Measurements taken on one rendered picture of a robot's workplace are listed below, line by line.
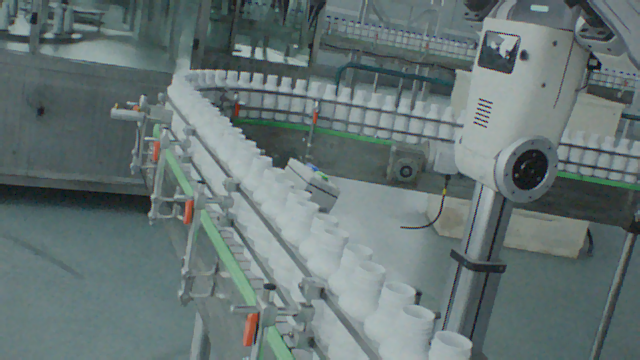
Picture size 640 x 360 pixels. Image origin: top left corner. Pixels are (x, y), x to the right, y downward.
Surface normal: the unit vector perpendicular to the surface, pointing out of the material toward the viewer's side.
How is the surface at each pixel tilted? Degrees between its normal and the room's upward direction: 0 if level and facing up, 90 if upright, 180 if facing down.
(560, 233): 89
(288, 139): 90
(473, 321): 90
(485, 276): 90
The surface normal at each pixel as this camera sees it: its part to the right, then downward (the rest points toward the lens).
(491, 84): -0.93, -0.09
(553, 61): 0.32, 0.29
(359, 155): 0.02, 0.24
